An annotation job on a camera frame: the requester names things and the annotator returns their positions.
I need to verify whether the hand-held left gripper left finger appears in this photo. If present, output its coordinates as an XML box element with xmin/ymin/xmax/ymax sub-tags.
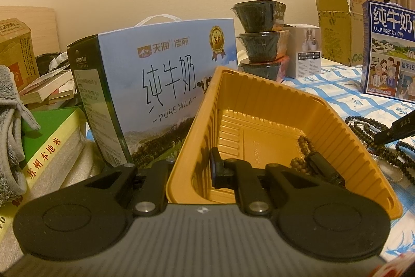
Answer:
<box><xmin>84</xmin><ymin>158</ymin><xmax>178</xmax><ymax>217</ymax></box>

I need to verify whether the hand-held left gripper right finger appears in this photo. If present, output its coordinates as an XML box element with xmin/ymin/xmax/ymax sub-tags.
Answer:
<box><xmin>209</xmin><ymin>146</ymin><xmax>329</xmax><ymax>217</ymax></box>

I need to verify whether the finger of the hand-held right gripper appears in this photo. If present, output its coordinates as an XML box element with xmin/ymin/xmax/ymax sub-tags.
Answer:
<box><xmin>374</xmin><ymin>126</ymin><xmax>394</xmax><ymax>145</ymax></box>

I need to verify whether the long dark bead necklace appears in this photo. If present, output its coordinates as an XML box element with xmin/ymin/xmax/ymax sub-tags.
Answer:
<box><xmin>344</xmin><ymin>115</ymin><xmax>415</xmax><ymax>185</ymax></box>

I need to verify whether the clear bead bracelet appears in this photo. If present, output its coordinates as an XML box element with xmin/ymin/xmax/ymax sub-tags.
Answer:
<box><xmin>383</xmin><ymin>147</ymin><xmax>411</xmax><ymax>183</ymax></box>

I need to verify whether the brown bead string black tassel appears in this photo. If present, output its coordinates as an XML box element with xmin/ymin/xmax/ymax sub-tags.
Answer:
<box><xmin>289</xmin><ymin>135</ymin><xmax>346</xmax><ymax>188</ymax></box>

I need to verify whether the yellow plastic tray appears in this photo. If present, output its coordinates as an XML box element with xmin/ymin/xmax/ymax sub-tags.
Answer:
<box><xmin>165</xmin><ymin>66</ymin><xmax>403</xmax><ymax>222</ymax></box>

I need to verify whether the dark blue milk carton box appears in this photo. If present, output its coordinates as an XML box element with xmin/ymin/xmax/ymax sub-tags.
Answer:
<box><xmin>361</xmin><ymin>0</ymin><xmax>415</xmax><ymax>102</ymax></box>

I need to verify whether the black bowl red sleeve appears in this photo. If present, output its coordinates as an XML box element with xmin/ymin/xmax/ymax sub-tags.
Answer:
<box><xmin>238</xmin><ymin>56</ymin><xmax>291</xmax><ymax>83</ymax></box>

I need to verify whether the light blue milk carton box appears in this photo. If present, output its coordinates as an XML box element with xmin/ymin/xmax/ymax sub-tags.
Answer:
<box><xmin>66</xmin><ymin>15</ymin><xmax>239</xmax><ymax>169</ymax></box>

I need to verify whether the small white product box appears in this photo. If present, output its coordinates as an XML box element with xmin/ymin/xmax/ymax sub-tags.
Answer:
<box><xmin>283</xmin><ymin>24</ymin><xmax>323</xmax><ymax>79</ymax></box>

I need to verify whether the open cardboard box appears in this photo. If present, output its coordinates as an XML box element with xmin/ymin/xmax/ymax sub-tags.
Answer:
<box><xmin>314</xmin><ymin>0</ymin><xmax>385</xmax><ymax>67</ymax></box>

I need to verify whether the green rice pack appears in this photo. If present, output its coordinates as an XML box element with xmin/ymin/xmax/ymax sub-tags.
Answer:
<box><xmin>19</xmin><ymin>106</ymin><xmax>111</xmax><ymax>195</ymax></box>

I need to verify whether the black bowl yellow sleeve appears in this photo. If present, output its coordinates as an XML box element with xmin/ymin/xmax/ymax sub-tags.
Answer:
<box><xmin>237</xmin><ymin>30</ymin><xmax>291</xmax><ymax>63</ymax></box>

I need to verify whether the red checked cloth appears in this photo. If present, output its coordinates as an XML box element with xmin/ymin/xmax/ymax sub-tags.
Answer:
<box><xmin>370</xmin><ymin>251</ymin><xmax>415</xmax><ymax>277</ymax></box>

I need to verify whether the stack of books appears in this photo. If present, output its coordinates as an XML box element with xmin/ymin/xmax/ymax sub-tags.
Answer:
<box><xmin>18</xmin><ymin>69</ymin><xmax>77</xmax><ymax>110</ymax></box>

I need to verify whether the grey towel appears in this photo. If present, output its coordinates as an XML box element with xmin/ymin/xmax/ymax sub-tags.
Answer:
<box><xmin>0</xmin><ymin>64</ymin><xmax>41</xmax><ymax>206</ymax></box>

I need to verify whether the black bowl clear lid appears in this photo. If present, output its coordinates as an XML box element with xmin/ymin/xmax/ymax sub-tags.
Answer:
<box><xmin>231</xmin><ymin>0</ymin><xmax>287</xmax><ymax>34</ymax></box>

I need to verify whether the light wooden board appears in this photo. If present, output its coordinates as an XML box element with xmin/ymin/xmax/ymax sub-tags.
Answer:
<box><xmin>0</xmin><ymin>6</ymin><xmax>60</xmax><ymax>53</ymax></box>

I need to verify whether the brown cardboard box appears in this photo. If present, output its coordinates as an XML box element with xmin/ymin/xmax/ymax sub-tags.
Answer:
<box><xmin>0</xmin><ymin>19</ymin><xmax>41</xmax><ymax>92</ymax></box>

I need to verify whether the black rope handled bag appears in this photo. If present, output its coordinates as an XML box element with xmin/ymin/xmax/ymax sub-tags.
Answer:
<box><xmin>35</xmin><ymin>51</ymin><xmax>70</xmax><ymax>71</ymax></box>

